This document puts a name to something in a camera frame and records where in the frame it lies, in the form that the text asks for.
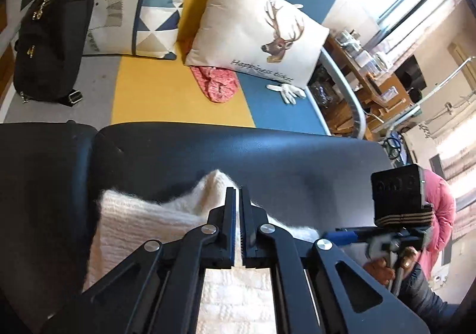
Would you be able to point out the white glove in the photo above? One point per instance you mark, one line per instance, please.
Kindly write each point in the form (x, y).
(289, 93)

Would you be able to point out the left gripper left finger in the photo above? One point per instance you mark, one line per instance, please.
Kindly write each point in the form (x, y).
(156, 289)

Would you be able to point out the pink bed quilt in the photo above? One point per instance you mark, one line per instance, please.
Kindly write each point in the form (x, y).
(437, 192)

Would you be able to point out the black television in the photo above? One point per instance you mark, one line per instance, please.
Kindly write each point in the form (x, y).
(410, 75)

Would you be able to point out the pink cloth on sofa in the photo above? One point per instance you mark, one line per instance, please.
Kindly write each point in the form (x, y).
(217, 84)

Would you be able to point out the black handbag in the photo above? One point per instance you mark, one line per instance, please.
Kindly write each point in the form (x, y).
(49, 50)

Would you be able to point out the person's right hand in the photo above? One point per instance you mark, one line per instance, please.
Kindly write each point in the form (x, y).
(384, 274)

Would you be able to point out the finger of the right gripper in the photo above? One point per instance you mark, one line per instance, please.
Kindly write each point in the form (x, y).
(346, 237)

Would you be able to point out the cream knitted sweater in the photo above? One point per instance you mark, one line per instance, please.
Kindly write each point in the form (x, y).
(235, 300)

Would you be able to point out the wooden side table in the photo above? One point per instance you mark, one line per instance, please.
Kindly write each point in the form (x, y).
(380, 100)

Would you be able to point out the blue toy ride-on car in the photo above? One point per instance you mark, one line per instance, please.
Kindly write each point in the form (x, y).
(395, 149)

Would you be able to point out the blue yellow grey sofa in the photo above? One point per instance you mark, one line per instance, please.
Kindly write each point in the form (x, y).
(124, 88)

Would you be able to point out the deer print cushion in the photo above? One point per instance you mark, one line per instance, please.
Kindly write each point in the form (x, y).
(269, 39)

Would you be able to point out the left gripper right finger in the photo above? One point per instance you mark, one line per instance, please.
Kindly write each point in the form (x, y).
(317, 287)

